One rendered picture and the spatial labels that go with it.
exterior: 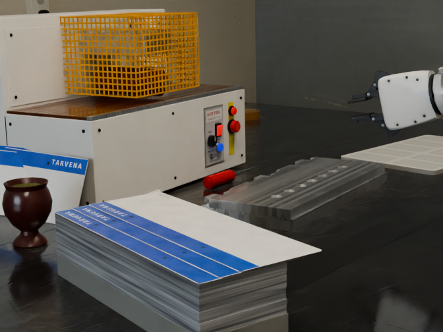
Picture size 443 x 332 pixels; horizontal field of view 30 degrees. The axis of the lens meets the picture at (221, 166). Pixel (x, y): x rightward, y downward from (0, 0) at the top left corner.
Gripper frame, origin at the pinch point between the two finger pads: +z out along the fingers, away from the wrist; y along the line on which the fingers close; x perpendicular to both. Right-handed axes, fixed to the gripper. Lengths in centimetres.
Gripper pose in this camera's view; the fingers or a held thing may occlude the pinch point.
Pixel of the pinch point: (361, 107)
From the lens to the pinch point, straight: 161.6
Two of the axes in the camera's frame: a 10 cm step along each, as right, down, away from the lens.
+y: 2.1, 9.7, 0.8
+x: 5.4, -1.9, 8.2
